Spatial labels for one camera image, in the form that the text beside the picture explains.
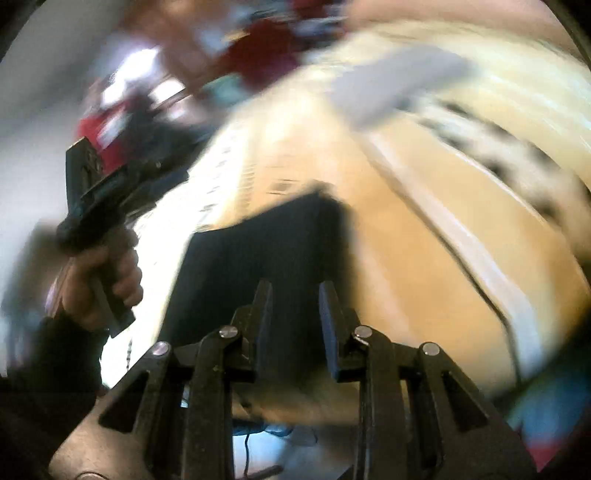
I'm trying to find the dark red cloth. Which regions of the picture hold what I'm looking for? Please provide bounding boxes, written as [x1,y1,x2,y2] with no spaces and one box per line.
[222,18,305,88]

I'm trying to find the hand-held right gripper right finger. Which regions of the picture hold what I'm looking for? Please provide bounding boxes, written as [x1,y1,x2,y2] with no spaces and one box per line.
[318,281,536,480]

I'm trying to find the dark pants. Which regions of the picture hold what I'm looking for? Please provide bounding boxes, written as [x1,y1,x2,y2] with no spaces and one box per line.
[164,191,358,402]

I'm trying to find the person's left forearm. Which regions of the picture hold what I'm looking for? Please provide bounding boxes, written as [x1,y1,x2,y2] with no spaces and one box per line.
[0,316,109,467]

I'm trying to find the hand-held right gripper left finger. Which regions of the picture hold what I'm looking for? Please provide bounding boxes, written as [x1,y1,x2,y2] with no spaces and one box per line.
[48,279,273,480]

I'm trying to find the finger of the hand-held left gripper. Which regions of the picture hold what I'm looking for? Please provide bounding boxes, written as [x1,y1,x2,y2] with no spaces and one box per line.
[134,159,191,209]

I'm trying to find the cream patterned bed sheet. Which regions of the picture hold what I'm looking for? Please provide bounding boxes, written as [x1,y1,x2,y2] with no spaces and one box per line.
[102,23,591,425]

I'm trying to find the thin black floor cable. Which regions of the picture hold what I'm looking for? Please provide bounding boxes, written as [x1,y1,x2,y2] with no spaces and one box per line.
[231,415,319,480]

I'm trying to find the light grey cloth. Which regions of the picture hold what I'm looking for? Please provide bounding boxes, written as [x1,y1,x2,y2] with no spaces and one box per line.
[328,48,476,130]

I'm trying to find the person's left hand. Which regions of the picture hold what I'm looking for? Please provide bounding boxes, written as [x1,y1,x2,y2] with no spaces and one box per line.
[60,231,145,331]

